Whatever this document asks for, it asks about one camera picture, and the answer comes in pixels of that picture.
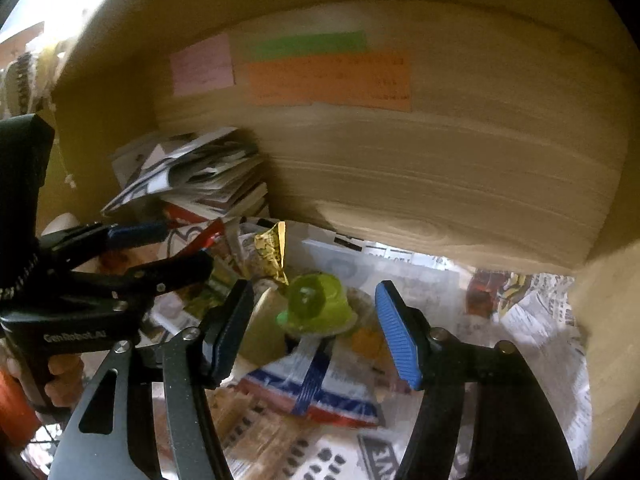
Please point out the gold foil snack packet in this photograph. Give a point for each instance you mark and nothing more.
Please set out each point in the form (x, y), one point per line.
(272, 252)

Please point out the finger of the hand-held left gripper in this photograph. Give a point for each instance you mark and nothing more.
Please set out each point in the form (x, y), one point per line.
(170, 267)
(135, 232)

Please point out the green jelly cup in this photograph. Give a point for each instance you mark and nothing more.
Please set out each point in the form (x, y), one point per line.
(312, 302)

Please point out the pink sticky note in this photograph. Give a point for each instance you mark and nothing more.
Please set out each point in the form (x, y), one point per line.
(202, 67)

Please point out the pearl beaded headband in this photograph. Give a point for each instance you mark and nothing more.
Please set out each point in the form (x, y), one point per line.
(20, 80)

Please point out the clear plastic box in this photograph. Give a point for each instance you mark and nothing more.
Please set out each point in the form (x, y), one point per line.
(345, 265)

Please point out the newspaper lining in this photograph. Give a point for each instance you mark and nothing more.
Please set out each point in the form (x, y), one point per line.
(525, 320)

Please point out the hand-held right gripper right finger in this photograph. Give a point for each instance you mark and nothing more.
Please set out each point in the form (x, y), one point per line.
(397, 340)

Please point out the small orange snack packet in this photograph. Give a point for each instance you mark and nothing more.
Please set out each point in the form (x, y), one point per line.
(369, 342)

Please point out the yellow green snack packet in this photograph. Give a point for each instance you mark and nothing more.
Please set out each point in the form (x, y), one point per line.
(220, 285)

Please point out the green sticky note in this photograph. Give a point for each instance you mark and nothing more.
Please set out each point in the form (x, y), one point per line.
(310, 45)

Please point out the person's left hand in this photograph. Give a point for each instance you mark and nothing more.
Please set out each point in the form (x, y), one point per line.
(62, 377)

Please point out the stack of books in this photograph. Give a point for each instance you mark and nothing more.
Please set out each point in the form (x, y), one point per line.
(200, 175)

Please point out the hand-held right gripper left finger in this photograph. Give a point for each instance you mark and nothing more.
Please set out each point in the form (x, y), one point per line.
(227, 352)

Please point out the red white snack bag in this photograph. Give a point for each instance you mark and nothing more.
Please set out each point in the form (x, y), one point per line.
(195, 232)

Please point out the blue white snack packet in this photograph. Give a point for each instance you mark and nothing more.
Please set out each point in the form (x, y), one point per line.
(320, 390)

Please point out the beige snack packet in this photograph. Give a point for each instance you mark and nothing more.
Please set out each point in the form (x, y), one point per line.
(265, 325)

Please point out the orange sticky note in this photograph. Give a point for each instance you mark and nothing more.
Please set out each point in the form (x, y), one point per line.
(330, 80)

